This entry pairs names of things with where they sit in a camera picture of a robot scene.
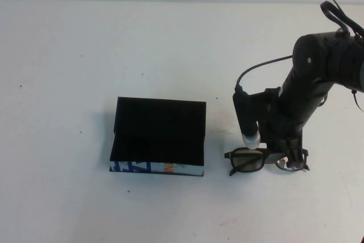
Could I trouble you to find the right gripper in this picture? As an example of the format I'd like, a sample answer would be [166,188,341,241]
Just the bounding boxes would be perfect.
[261,103,307,168]

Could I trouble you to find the black frame sunglasses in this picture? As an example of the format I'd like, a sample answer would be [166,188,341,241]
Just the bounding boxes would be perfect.
[224,146,310,176]

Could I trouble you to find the black printed glasses case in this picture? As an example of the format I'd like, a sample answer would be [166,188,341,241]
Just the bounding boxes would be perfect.
[109,97,207,178]

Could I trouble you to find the black zip tie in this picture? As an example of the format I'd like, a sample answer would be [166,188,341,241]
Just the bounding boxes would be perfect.
[351,90,363,112]
[326,0,346,17]

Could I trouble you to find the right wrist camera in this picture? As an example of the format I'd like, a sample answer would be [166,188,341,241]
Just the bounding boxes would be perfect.
[233,88,262,150]

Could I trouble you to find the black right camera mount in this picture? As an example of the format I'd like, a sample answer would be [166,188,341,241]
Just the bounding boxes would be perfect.
[246,88,282,107]

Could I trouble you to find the thin right camera cable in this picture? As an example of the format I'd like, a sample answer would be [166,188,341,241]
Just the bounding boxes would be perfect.
[235,55,293,93]

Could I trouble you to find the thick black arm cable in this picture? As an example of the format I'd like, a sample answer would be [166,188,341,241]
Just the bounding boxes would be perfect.
[320,0,364,39]

